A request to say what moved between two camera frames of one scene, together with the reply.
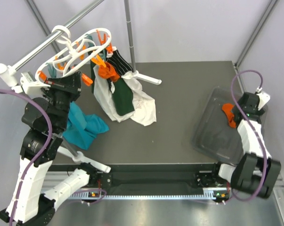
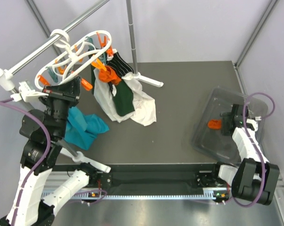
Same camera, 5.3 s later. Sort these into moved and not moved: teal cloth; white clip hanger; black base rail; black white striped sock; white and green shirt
Moved: white clip hanger
Not moved: black white striped sock; black base rail; teal cloth; white and green shirt
